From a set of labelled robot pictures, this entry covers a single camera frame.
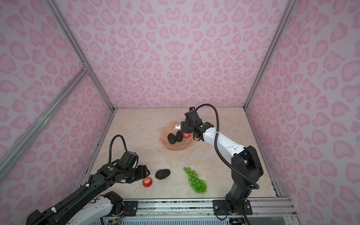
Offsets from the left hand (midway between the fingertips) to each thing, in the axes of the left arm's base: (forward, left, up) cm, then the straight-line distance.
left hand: (147, 172), depth 79 cm
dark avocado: (+26, -18, -3) cm, 31 cm away
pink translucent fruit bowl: (+34, -12, -4) cm, 36 cm away
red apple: (-4, 0, -2) cm, 5 cm away
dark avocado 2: (+24, -13, -2) cm, 27 cm away
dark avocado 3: (0, -8, -2) cm, 9 cm away
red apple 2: (+25, -23, -1) cm, 34 cm away
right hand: (+26, -24, +11) cm, 37 cm away
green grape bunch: (-7, -29, -2) cm, 30 cm away
